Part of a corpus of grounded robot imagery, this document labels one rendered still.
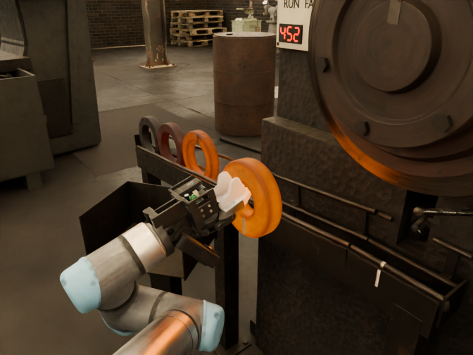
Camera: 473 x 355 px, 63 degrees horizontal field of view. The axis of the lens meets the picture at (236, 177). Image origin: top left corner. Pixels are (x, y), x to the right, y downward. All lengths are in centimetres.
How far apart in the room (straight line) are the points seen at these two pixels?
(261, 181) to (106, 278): 30
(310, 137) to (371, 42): 41
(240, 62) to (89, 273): 297
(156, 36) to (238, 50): 427
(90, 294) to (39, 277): 144
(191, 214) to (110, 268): 15
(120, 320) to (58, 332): 106
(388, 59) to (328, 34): 12
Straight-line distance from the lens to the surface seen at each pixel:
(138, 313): 68
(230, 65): 348
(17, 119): 278
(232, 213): 68
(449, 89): 57
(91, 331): 171
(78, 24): 336
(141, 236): 63
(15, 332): 183
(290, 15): 102
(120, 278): 63
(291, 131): 100
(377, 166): 73
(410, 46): 57
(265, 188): 68
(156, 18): 758
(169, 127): 140
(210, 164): 122
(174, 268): 93
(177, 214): 64
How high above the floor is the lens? 118
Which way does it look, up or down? 25 degrees down
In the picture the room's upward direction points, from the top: straight up
